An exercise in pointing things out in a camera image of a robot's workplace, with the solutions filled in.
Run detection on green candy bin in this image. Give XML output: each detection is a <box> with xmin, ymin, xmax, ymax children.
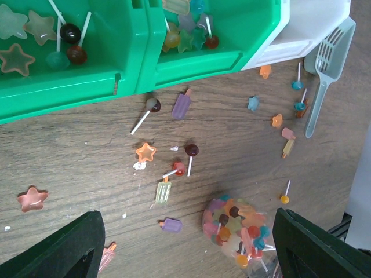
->
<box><xmin>135</xmin><ymin>1</ymin><xmax>290</xmax><ymax>94</ymax></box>
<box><xmin>1</xmin><ymin>1</ymin><xmax>149</xmax><ymax>123</ymax></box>

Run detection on light blue slotted scoop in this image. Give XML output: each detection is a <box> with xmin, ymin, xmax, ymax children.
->
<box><xmin>304</xmin><ymin>17</ymin><xmax>356</xmax><ymax>138</ymax></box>

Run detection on blue flower candy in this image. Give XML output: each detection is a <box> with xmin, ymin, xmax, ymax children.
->
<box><xmin>247</xmin><ymin>96</ymin><xmax>260</xmax><ymax>112</ymax></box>

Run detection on dark lollipop near bins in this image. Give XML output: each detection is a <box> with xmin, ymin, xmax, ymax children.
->
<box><xmin>130</xmin><ymin>97</ymin><xmax>161</xmax><ymax>135</ymax></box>

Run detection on yellow lollipop on table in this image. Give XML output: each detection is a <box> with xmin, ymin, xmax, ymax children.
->
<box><xmin>280</xmin><ymin>180</ymin><xmax>291</xmax><ymax>204</ymax></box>

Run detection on green candy near cup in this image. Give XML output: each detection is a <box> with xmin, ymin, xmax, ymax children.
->
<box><xmin>155</xmin><ymin>177</ymin><xmax>172</xmax><ymax>204</ymax></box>

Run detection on orange candy below white bin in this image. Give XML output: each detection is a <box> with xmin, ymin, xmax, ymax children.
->
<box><xmin>259</xmin><ymin>64</ymin><xmax>272</xmax><ymax>79</ymax></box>

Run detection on clear plastic cup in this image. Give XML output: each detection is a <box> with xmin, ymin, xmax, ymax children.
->
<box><xmin>202</xmin><ymin>195</ymin><xmax>283</xmax><ymax>277</ymax></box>

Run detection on blue lollipop scoop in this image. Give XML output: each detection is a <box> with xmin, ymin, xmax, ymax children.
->
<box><xmin>294</xmin><ymin>88</ymin><xmax>307</xmax><ymax>112</ymax></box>
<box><xmin>292</xmin><ymin>62</ymin><xmax>304</xmax><ymax>91</ymax></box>

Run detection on purple popsicle candy near bins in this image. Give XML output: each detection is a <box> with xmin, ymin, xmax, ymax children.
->
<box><xmin>172</xmin><ymin>88</ymin><xmax>192</xmax><ymax>120</ymax></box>

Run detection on white candy bin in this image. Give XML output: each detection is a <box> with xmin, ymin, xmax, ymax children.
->
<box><xmin>242</xmin><ymin>0</ymin><xmax>351</xmax><ymax>71</ymax></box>

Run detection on purple candy near cup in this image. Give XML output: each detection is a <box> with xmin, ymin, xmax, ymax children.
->
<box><xmin>158</xmin><ymin>218</ymin><xmax>183</xmax><ymax>233</ymax></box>

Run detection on orange candy near red lid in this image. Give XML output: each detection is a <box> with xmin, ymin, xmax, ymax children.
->
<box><xmin>17</xmin><ymin>185</ymin><xmax>49</xmax><ymax>213</ymax></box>

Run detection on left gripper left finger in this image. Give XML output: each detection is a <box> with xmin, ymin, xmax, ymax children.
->
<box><xmin>1</xmin><ymin>211</ymin><xmax>105</xmax><ymax>277</ymax></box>

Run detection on red lollipop near bins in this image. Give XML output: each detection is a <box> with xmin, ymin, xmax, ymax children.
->
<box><xmin>162</xmin><ymin>162</ymin><xmax>186</xmax><ymax>178</ymax></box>

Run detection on orange star candy near bins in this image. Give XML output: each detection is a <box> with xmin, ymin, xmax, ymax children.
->
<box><xmin>135</xmin><ymin>142</ymin><xmax>157</xmax><ymax>163</ymax></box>

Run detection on orange star candy right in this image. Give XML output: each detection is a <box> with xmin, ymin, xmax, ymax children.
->
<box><xmin>272</xmin><ymin>114</ymin><xmax>283</xmax><ymax>128</ymax></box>

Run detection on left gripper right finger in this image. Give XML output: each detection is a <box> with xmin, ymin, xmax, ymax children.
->
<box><xmin>272</xmin><ymin>208</ymin><xmax>370</xmax><ymax>277</ymax></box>

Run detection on pink popsicle candy on table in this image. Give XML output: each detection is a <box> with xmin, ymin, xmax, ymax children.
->
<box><xmin>281</xmin><ymin>127</ymin><xmax>296</xmax><ymax>158</ymax></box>

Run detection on pink popsicle candy lower left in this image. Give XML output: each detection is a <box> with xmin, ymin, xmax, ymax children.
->
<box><xmin>98</xmin><ymin>242</ymin><xmax>117</xmax><ymax>273</ymax></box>

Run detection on dark maroon lollipop centre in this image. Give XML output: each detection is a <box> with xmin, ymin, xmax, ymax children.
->
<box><xmin>185</xmin><ymin>144</ymin><xmax>199</xmax><ymax>177</ymax></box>

